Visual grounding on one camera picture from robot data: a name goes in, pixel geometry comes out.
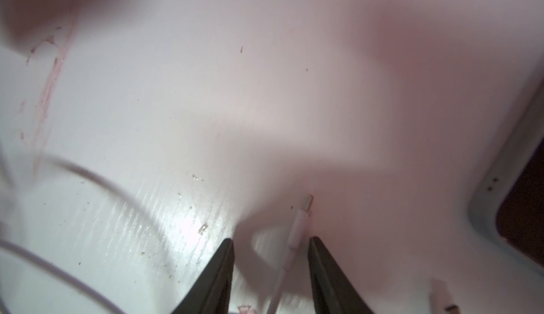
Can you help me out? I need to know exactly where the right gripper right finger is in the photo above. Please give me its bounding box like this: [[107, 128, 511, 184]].
[[307, 236, 374, 314]]

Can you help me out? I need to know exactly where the white charging cable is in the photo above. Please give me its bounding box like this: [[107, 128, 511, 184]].
[[265, 194, 315, 314], [0, 152, 175, 314]]

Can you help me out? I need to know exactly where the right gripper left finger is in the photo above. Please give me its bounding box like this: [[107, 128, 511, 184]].
[[171, 238, 235, 314]]

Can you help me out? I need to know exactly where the clear case phone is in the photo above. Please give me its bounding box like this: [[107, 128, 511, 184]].
[[467, 84, 543, 274]]

